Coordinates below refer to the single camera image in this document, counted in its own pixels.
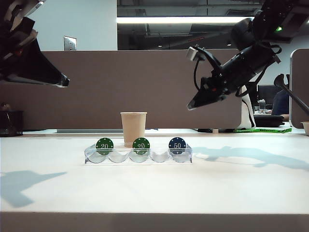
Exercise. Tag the brown paper cup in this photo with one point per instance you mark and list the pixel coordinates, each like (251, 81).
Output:
(134, 128)

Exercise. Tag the black partition base bracket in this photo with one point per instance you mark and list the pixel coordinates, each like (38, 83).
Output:
(204, 130)

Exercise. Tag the person in blue shirt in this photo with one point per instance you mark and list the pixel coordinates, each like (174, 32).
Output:
(280, 104)

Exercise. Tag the black flat bag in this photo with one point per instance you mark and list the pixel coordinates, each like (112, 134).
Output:
(268, 120)

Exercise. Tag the clear bottle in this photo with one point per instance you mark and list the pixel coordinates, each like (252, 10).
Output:
(261, 106)

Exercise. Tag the long ceiling light strip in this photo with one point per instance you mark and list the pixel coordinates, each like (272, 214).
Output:
(181, 20)

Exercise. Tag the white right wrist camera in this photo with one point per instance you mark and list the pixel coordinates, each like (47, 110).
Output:
(192, 53)

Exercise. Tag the black angled rod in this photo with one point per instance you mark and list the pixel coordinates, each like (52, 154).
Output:
(293, 95)

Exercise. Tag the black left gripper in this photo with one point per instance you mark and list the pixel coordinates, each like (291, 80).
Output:
(12, 36)

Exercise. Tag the beige paper bowl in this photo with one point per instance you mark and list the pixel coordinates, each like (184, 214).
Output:
(305, 128)

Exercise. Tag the blue 50 poker chip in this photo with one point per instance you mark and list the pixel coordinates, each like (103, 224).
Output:
(177, 142)

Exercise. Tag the wide black monitor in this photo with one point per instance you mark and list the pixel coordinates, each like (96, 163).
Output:
(266, 93)

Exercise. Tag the green 20 poker chip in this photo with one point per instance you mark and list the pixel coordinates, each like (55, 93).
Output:
(104, 143)
(141, 142)

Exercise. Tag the narrow brown desk partition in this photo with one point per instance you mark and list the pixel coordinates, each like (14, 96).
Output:
(300, 72)

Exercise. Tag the black mesh pen holder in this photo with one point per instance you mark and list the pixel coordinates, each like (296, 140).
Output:
(10, 123)

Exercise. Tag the narrow black monitor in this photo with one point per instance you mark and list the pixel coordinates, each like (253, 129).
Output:
(253, 97)

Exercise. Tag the clear acrylic chip tray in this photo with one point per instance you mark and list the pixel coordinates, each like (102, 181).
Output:
(159, 159)

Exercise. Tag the metal wall switch plate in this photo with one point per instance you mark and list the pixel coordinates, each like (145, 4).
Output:
(70, 43)

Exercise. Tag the wide brown desk partition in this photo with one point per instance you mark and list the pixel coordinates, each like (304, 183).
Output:
(120, 84)

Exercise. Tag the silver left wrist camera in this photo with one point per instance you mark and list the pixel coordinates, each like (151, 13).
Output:
(36, 3)

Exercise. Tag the green tape strip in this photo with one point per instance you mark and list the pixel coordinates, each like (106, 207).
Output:
(265, 130)

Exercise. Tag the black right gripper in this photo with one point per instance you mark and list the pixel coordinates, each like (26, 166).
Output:
(222, 83)

